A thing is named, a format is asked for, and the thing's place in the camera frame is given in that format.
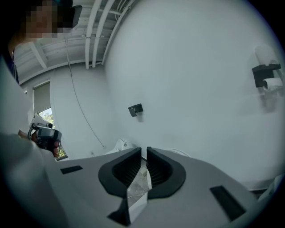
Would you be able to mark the person's face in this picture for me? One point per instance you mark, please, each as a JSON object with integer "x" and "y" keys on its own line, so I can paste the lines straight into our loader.
{"x": 44, "y": 20}

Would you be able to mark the white ceiling pipe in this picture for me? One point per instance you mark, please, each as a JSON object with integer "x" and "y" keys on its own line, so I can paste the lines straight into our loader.
{"x": 99, "y": 31}
{"x": 112, "y": 33}
{"x": 88, "y": 33}

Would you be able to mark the white closed smart toilet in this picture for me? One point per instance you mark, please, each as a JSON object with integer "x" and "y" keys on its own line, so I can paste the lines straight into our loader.
{"x": 275, "y": 187}

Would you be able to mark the empty black wall holder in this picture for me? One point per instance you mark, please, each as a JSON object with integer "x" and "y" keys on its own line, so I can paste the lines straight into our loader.
{"x": 134, "y": 110}

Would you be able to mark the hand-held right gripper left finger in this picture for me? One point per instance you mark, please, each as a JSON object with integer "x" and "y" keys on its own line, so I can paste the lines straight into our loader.
{"x": 89, "y": 189}

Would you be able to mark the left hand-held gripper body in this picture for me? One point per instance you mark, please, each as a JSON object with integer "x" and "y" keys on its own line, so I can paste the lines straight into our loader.
{"x": 45, "y": 133}

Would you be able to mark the white egg-shaped toilet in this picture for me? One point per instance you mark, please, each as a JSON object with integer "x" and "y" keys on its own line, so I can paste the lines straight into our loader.
{"x": 121, "y": 145}

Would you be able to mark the person's left hand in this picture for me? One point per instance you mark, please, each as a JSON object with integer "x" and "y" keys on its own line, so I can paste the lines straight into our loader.
{"x": 56, "y": 149}

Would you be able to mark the person's left forearm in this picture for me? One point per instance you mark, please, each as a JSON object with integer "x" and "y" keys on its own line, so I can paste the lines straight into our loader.
{"x": 22, "y": 134}

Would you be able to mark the window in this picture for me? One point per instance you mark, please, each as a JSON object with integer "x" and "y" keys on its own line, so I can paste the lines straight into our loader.
{"x": 46, "y": 114}

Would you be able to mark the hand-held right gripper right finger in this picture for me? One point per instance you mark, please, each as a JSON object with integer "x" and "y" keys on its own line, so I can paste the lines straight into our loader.
{"x": 189, "y": 200}

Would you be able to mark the white toilet lid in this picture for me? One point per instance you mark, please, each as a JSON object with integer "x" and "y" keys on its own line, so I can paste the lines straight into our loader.
{"x": 179, "y": 152}

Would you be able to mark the black head-worn camera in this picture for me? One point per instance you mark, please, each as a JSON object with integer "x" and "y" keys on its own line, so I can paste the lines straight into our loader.
{"x": 76, "y": 15}

